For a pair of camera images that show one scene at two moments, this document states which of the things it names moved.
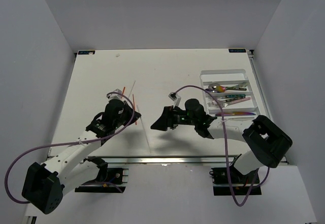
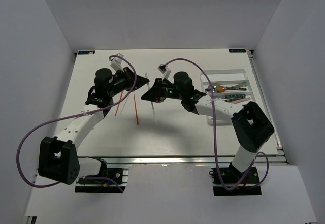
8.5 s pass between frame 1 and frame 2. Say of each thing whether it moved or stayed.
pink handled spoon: stayed
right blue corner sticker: stayed
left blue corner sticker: stayed
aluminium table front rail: stayed
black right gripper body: moved
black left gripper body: moved
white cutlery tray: stayed
